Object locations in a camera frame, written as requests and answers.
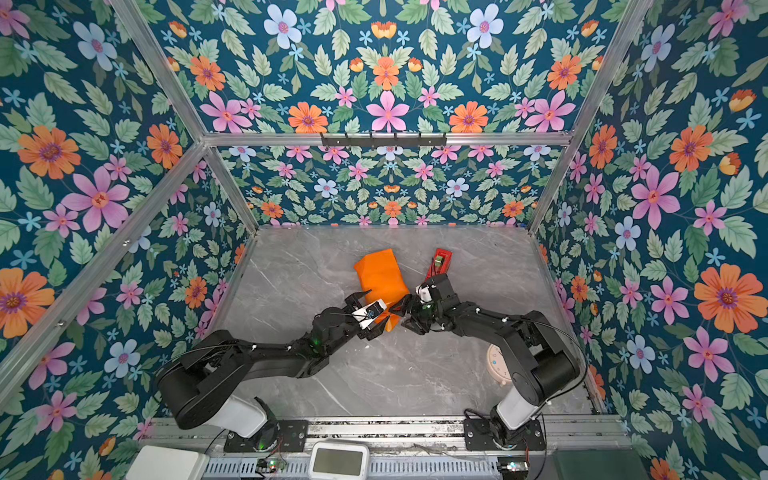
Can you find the white display device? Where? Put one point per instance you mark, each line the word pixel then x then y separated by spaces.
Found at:
pixel 339 460

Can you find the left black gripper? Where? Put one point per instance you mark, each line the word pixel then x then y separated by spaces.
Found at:
pixel 351 300

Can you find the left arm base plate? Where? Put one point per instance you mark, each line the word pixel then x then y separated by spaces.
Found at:
pixel 276 436

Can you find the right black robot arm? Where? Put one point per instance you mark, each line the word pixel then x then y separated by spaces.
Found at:
pixel 539 362

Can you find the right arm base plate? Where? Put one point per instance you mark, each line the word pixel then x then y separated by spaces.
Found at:
pixel 485 435

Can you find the red tape dispenser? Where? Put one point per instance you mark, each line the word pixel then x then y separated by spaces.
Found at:
pixel 433 270

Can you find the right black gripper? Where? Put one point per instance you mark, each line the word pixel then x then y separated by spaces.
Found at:
pixel 416 325

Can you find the white round clock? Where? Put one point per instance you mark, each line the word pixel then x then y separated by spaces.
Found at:
pixel 496 366

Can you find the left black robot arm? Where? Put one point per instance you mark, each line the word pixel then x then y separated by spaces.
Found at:
pixel 199 386

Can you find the green mat bottom right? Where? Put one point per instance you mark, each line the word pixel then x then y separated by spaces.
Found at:
pixel 599 464

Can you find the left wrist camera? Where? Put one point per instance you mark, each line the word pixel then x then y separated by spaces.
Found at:
pixel 368 315

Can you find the black hook rail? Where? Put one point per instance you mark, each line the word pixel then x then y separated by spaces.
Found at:
pixel 371 140

